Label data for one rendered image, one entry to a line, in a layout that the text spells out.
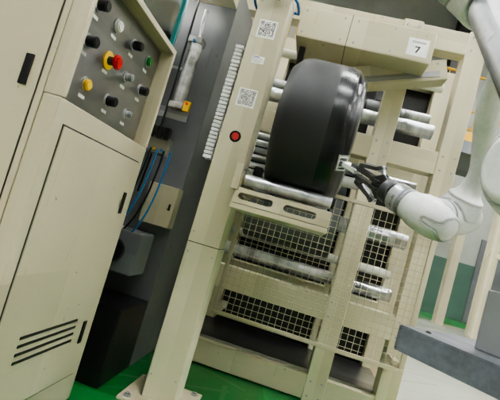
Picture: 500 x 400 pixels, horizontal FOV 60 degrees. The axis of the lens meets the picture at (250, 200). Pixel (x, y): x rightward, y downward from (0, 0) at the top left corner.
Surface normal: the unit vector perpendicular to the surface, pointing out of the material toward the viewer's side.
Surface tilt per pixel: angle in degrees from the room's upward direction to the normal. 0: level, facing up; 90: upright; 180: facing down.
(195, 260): 90
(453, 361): 90
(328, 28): 90
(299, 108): 90
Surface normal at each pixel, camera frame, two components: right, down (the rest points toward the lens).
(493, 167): -0.95, -0.21
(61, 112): 0.95, 0.27
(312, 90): -0.04, -0.35
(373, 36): -0.12, -0.11
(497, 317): -0.82, -0.27
